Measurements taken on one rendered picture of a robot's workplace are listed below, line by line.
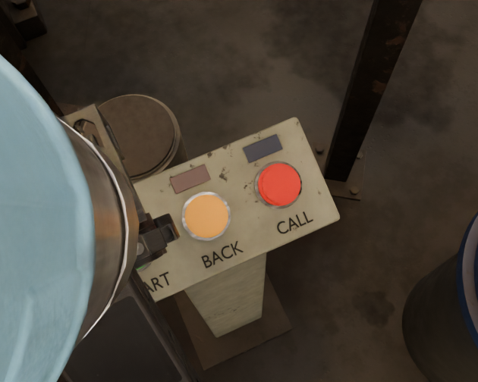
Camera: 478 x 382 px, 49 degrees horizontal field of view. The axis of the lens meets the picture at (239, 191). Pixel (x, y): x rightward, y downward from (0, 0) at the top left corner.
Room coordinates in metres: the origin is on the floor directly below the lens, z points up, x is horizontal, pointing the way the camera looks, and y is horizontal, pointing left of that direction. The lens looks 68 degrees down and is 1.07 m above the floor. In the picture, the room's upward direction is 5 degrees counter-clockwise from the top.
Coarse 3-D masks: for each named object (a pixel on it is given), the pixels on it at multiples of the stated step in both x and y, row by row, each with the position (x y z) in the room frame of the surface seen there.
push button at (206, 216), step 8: (192, 200) 0.17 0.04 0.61; (200, 200) 0.17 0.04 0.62; (208, 200) 0.17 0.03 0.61; (216, 200) 0.17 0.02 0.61; (192, 208) 0.16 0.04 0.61; (200, 208) 0.16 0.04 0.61; (208, 208) 0.16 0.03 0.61; (216, 208) 0.16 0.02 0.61; (224, 208) 0.16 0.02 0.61; (192, 216) 0.16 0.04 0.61; (200, 216) 0.16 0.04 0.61; (208, 216) 0.16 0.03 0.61; (216, 216) 0.16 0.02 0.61; (224, 216) 0.16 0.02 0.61; (192, 224) 0.15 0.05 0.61; (200, 224) 0.15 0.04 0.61; (208, 224) 0.15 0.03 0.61; (216, 224) 0.15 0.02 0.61; (224, 224) 0.15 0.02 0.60; (192, 232) 0.14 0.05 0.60; (200, 232) 0.14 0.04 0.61; (208, 232) 0.14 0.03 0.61; (216, 232) 0.14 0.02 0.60
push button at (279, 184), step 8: (272, 168) 0.20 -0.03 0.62; (280, 168) 0.20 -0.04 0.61; (288, 168) 0.20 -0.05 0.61; (264, 176) 0.19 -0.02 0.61; (272, 176) 0.19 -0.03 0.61; (280, 176) 0.19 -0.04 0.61; (288, 176) 0.19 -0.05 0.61; (296, 176) 0.19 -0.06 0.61; (264, 184) 0.18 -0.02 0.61; (272, 184) 0.18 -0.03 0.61; (280, 184) 0.18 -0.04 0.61; (288, 184) 0.18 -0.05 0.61; (296, 184) 0.18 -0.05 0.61; (264, 192) 0.18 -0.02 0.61; (272, 192) 0.18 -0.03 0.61; (280, 192) 0.18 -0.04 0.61; (288, 192) 0.18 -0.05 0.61; (296, 192) 0.18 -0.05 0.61; (272, 200) 0.17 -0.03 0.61; (280, 200) 0.17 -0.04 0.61; (288, 200) 0.17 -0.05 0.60
